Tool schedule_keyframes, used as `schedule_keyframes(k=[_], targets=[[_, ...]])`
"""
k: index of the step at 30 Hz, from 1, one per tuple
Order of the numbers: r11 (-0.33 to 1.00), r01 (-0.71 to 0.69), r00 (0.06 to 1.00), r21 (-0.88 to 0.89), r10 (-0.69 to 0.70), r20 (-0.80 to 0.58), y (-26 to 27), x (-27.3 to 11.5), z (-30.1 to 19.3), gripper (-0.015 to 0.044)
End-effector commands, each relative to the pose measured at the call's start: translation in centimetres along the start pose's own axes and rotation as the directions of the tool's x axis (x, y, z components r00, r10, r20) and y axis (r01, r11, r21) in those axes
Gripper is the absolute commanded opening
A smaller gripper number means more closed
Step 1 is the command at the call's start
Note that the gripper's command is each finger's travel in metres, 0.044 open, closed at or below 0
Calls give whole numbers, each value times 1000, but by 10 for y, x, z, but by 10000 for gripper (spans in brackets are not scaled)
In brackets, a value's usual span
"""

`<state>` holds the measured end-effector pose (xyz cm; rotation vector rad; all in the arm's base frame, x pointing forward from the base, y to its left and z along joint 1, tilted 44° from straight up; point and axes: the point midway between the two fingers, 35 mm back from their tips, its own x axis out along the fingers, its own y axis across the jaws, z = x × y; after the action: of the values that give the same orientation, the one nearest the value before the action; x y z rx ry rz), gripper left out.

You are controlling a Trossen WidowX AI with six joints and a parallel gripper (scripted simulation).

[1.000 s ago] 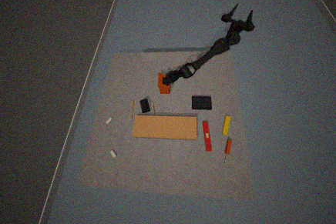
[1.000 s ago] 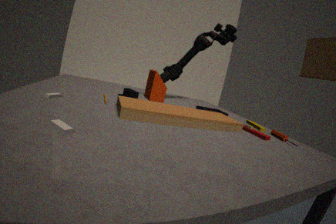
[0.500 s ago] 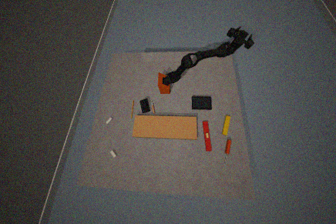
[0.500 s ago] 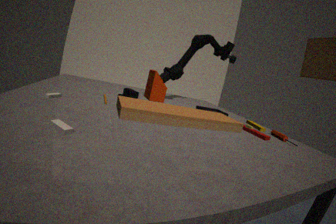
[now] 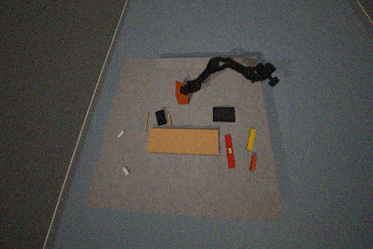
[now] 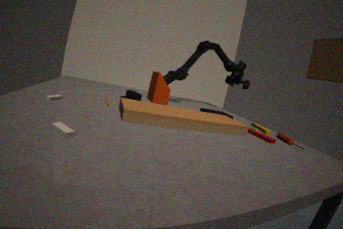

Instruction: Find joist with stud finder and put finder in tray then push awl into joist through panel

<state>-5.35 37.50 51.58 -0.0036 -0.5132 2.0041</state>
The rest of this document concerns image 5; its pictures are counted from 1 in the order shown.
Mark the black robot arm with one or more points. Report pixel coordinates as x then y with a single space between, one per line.
213 66

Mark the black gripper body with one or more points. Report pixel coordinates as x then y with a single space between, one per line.
273 81

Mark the brown-handled awl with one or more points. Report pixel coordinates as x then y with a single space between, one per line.
252 166

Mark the yellow flat bar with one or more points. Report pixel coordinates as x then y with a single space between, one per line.
251 139

